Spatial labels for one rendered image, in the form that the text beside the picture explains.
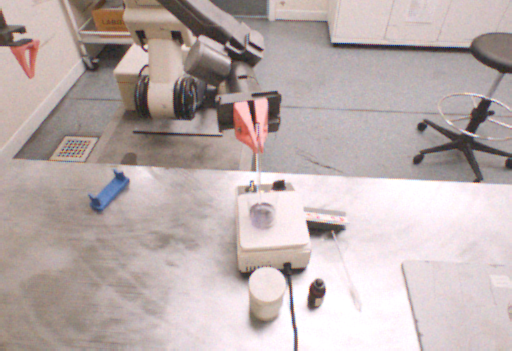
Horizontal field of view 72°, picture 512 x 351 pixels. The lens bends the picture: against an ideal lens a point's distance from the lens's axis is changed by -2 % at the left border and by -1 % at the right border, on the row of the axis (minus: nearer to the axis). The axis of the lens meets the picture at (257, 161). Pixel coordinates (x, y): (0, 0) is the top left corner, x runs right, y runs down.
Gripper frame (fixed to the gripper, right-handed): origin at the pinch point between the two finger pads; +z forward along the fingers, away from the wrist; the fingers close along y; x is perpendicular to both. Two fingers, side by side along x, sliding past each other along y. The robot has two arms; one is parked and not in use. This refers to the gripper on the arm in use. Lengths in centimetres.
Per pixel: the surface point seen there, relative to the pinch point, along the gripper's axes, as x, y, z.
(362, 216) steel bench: 27.3, 22.9, -3.7
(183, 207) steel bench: 27.0, -14.4, -13.1
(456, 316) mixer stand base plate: 26.3, 29.9, 19.5
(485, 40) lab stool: 39, 121, -93
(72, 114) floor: 102, -92, -163
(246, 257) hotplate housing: 20.7, -3.2, 5.1
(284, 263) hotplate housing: 23.6, 3.4, 5.9
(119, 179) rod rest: 25.9, -28.6, -23.1
